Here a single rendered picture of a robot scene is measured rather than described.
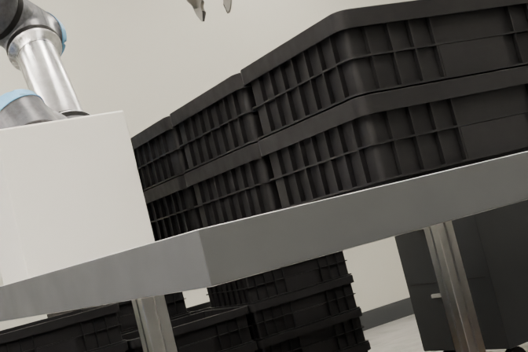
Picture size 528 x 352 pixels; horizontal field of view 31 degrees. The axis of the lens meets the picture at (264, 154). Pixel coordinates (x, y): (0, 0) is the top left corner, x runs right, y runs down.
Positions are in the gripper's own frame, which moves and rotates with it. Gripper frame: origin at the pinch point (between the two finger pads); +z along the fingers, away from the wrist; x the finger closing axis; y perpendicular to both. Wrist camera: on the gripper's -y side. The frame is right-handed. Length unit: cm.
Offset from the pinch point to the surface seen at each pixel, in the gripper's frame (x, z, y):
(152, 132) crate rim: -9.8, 23.3, 21.4
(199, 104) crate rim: 7.4, 23.3, 36.7
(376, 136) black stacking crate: 42, 38, 65
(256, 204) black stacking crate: 15, 42, 42
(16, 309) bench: 4, 48, 92
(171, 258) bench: 37, 47, 118
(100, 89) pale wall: -169, -46, -252
